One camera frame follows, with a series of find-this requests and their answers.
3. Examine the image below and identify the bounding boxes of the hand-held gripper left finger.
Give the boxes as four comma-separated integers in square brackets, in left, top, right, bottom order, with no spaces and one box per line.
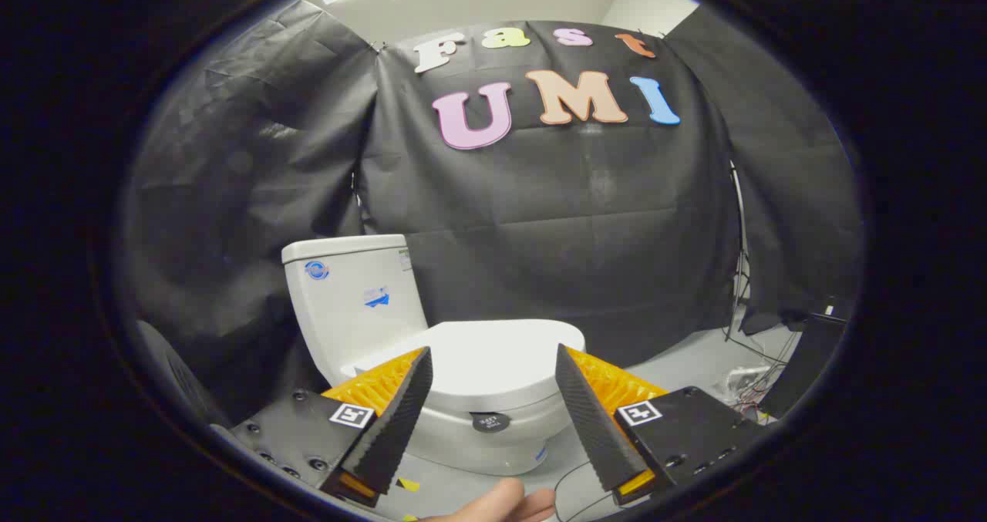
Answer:
[210,346,434,509]

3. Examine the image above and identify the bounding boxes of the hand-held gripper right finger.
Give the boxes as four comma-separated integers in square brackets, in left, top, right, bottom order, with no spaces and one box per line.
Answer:
[554,344,772,507]

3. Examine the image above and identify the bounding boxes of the white toilet lid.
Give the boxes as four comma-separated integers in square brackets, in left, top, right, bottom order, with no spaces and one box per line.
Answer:
[355,319,587,415]

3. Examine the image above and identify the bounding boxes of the white toilet with tank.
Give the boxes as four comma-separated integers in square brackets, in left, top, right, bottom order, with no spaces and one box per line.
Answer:
[281,234,587,477]

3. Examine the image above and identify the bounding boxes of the black backdrop cloth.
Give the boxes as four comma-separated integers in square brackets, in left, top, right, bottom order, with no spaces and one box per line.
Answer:
[123,0,863,423]

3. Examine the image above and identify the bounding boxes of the thin dark stand pole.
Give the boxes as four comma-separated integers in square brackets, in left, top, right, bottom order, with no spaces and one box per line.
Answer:
[725,160,753,342]

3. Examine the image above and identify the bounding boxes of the black box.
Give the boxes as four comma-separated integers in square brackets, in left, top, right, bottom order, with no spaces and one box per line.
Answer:
[760,312,849,419]

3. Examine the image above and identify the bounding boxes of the dark rounded object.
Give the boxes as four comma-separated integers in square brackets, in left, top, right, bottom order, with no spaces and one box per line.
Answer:
[135,320,232,430]

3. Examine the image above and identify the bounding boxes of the thin black floor cable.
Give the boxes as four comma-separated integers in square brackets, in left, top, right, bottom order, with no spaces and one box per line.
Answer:
[554,460,618,522]

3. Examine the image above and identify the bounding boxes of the red wires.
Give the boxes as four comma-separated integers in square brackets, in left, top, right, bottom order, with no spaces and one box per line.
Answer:
[733,387,773,421]

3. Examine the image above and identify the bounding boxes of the tangle of black cables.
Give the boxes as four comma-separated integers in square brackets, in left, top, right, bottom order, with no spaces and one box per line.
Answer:
[713,325,799,423]

